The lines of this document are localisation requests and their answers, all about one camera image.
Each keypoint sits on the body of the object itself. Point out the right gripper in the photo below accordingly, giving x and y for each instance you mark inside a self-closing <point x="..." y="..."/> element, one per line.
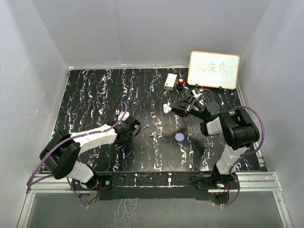
<point x="180" y="108"/>

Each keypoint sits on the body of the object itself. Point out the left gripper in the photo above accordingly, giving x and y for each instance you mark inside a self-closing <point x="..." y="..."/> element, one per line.
<point x="128" y="141"/>

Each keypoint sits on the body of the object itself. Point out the white earbud charging case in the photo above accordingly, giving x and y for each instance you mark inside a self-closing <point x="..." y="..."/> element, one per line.
<point x="166" y="108"/>

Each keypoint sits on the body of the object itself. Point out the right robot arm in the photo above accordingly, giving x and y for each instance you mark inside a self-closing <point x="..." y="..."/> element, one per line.
<point x="236" y="126"/>

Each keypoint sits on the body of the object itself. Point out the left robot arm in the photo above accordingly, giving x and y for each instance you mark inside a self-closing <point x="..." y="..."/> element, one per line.
<point x="61" y="153"/>

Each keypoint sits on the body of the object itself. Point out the purple round earbud case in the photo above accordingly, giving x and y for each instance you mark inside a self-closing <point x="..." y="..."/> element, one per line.
<point x="179" y="137"/>

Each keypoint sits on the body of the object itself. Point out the red emergency stop button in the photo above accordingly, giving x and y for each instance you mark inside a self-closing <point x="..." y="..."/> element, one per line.
<point x="180" y="84"/>

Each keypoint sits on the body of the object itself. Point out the white cardboard box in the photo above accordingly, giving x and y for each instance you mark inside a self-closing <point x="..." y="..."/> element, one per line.
<point x="170" y="82"/>

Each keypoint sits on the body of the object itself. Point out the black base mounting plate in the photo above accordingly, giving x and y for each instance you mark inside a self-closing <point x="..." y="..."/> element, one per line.
<point x="152" y="185"/>

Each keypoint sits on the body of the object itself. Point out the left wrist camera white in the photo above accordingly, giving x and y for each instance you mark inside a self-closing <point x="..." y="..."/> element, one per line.
<point x="121" y="115"/>

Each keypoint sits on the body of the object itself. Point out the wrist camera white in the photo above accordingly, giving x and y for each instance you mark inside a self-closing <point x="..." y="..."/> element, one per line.
<point x="121" y="115"/>
<point x="197" y="92"/>

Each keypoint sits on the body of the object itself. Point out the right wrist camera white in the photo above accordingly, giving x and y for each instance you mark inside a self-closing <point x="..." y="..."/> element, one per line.
<point x="197" y="92"/>

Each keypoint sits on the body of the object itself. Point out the white whiteboard yellow frame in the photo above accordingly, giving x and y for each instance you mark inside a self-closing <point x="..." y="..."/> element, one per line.
<point x="216" y="70"/>

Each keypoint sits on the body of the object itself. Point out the aluminium frame rail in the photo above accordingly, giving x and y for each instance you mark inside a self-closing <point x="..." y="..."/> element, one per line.
<point x="158" y="200"/>

